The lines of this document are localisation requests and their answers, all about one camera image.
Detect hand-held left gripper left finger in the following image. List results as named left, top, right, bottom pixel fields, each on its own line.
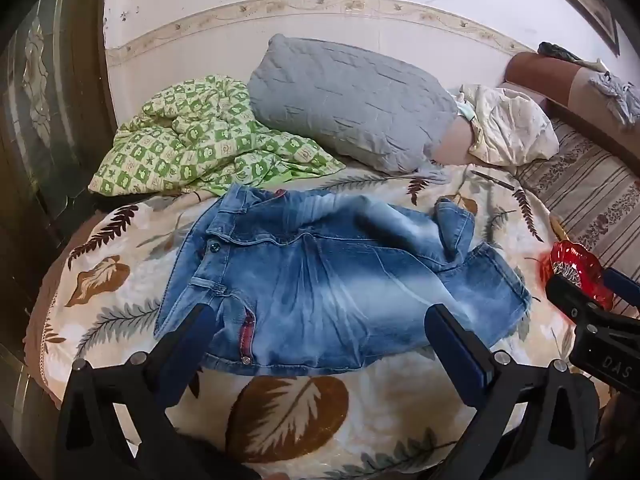
left=54, top=303, right=261, bottom=480

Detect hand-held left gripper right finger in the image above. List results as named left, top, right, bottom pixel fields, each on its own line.
left=424, top=303, right=601, bottom=480

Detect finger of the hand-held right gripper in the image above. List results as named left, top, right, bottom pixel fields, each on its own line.
left=545, top=274, right=607, bottom=322
left=604, top=268, right=640, bottom=307

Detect blue denim pants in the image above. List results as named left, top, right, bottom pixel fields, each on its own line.
left=153, top=183, right=533, bottom=377

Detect red glass dish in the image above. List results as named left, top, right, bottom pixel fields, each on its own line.
left=536, top=240, right=615, bottom=311

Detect striped floral bed sheet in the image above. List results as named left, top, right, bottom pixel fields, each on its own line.
left=515, top=119, right=640, bottom=318

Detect leaf print blanket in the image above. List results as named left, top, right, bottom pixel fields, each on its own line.
left=25, top=162, right=608, bottom=480

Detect thin dark stick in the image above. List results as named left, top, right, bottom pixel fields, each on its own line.
left=470, top=170, right=516, bottom=191

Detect cream crumpled cloth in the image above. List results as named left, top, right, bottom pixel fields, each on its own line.
left=450, top=83, right=560, bottom=168

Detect grey crumpled garment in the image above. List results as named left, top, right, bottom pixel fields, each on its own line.
left=588, top=71, right=640, bottom=127

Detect green checkered quilt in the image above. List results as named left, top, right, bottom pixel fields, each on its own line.
left=88, top=74, right=347, bottom=198

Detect peach pillow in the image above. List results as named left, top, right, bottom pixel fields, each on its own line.
left=425, top=116, right=487, bottom=166

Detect dark green garment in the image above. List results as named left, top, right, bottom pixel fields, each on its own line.
left=537, top=42, right=610, bottom=72

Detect dark wooden door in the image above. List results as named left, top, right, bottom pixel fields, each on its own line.
left=0, top=0, right=118, bottom=361

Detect grey quilted pillow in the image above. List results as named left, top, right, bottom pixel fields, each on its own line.
left=247, top=34, right=461, bottom=176

